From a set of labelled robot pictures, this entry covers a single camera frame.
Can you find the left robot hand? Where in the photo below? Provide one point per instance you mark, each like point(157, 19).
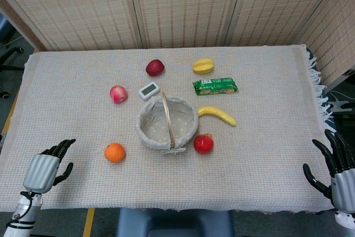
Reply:
point(41, 171)

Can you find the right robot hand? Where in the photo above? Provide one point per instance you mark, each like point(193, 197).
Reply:
point(339, 173)

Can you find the orange fruit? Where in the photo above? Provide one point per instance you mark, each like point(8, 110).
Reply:
point(114, 153)

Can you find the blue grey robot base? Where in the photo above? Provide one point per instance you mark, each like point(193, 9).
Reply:
point(174, 222)

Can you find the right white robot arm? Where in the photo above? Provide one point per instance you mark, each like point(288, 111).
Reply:
point(345, 218)

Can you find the white woven tablecloth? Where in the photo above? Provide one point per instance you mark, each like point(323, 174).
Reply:
point(249, 159)

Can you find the grey woven basket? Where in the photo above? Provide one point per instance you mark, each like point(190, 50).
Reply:
point(167, 125)

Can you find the white metal stand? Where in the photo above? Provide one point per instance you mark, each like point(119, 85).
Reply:
point(342, 103)

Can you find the pink peach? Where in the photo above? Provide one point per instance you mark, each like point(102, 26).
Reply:
point(118, 94)

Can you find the black office chair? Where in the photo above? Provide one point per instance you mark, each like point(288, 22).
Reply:
point(7, 65)

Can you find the yellow banana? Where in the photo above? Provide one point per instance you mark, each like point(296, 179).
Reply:
point(219, 115)

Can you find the white digital timer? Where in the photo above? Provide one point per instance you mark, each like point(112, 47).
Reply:
point(149, 90)

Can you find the shiny red apple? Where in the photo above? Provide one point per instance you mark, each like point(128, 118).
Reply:
point(203, 144)

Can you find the green biscuit packet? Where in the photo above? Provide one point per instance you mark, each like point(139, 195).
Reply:
point(215, 86)

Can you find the dark red apple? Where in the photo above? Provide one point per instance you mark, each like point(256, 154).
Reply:
point(154, 67)

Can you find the yellow starfruit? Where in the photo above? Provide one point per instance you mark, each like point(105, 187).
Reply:
point(203, 66)

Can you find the bamboo folding screen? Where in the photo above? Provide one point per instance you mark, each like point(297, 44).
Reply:
point(177, 9)

